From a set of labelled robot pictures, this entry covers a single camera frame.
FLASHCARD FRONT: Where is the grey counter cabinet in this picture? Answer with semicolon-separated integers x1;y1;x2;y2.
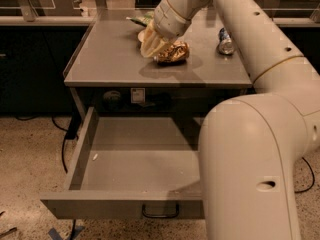
65;9;252;117

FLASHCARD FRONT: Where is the white label sticker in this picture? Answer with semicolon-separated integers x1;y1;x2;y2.
131;88;145;104

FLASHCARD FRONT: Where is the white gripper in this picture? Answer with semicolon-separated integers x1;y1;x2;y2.
140;0;192;58

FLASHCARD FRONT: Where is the blue tape on floor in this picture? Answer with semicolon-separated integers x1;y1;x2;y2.
47;226;86;240

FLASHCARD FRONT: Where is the black floor cable left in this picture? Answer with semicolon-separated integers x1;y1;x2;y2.
14;114;80;240

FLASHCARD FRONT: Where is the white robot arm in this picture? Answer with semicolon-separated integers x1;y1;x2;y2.
141;0;320;240

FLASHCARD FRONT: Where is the green chip bag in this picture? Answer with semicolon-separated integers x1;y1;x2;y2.
127;11;154;27

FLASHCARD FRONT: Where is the black floor cable right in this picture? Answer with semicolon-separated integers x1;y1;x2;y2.
294;156;316;194

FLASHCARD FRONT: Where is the open grey drawer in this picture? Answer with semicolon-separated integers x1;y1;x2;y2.
40;108;204;219

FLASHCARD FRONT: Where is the white bowl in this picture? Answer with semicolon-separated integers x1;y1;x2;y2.
137;30;145;43

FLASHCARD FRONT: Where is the black drawer handle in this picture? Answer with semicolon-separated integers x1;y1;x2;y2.
141;204;180;219

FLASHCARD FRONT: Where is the black floor cable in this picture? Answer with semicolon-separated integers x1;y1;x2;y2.
294;156;316;194
14;114;80;240

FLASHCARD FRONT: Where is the crushed orange soda can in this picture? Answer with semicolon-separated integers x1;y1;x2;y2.
154;41;190;64

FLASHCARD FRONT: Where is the blue soda can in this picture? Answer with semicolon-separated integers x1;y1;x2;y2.
218;28;234;55

